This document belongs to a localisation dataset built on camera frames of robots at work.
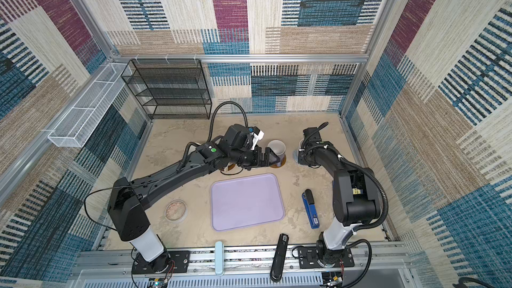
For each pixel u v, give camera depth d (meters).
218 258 0.73
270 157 0.67
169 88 1.11
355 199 0.47
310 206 0.83
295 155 1.02
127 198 0.47
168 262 0.73
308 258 0.73
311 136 0.75
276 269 0.68
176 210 0.85
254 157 0.67
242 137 0.61
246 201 0.91
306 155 0.70
